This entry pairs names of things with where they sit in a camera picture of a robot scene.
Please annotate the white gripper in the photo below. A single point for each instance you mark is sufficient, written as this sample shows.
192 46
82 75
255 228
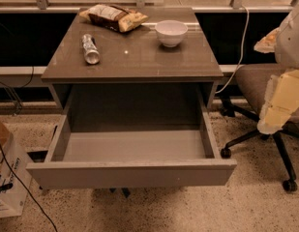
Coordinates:
291 45

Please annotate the silver redbull can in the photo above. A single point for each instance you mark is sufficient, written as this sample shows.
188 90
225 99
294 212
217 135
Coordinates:
90 51

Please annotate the grey drawer cabinet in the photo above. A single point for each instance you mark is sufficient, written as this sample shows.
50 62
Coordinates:
137 56

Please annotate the open grey top drawer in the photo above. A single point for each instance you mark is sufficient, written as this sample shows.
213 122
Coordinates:
133 136

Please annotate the grey office chair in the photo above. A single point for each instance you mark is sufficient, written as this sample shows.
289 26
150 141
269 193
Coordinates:
252 82

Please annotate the white bowl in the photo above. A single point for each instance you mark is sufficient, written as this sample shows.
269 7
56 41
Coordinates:
171 32

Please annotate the chip bag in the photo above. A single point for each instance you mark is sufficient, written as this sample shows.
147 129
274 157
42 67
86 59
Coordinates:
114 17

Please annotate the white cardboard box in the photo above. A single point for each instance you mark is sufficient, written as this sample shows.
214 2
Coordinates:
13 166

